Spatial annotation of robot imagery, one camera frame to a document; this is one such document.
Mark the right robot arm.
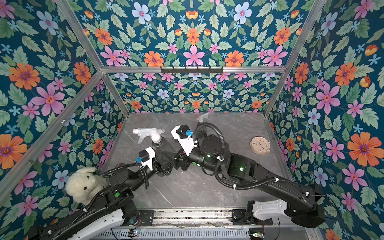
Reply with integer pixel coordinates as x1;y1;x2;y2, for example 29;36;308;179
171;123;326;229

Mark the white plush dog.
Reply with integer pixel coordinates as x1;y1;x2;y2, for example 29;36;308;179
66;167;109;206

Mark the black hook rail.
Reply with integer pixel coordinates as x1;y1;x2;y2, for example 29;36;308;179
160;67;224;74

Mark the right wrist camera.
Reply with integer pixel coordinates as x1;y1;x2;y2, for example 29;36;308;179
171;125;198;156

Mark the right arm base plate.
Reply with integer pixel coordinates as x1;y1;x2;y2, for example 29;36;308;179
231;201;273;226

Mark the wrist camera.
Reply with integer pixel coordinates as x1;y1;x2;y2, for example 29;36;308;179
136;147;156;171
171;125;198;156

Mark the pink round clock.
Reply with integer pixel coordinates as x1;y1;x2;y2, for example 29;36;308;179
250;137;271;155

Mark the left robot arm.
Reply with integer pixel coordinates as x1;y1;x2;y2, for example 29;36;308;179
27;162;173;240

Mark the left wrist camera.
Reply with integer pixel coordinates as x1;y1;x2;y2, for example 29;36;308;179
136;147;156;171

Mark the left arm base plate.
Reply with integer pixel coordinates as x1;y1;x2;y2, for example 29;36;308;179
125;210;155;228

